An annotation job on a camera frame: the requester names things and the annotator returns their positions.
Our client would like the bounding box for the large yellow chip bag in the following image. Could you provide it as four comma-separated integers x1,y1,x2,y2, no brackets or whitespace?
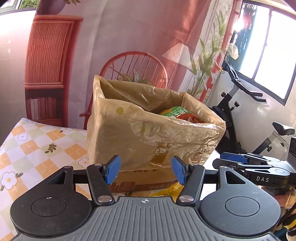
152,183,183,199

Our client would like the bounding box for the person's right hand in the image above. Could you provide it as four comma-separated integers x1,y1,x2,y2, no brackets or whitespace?
275,194,293,209

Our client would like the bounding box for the black exercise bike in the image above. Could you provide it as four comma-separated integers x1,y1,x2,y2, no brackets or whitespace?
210,61,295,159

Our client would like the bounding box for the green orange snack bag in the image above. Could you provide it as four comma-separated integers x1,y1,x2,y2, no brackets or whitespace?
159,106,203,123

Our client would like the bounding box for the cardboard box with plastic liner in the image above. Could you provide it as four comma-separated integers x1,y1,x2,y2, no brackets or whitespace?
87,76,226,193

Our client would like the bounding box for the checkered floral tablecloth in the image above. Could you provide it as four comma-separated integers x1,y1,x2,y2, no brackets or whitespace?
1,118,90,240

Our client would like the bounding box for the printed room backdrop cloth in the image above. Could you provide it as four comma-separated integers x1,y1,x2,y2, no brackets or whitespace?
24,1,242,128

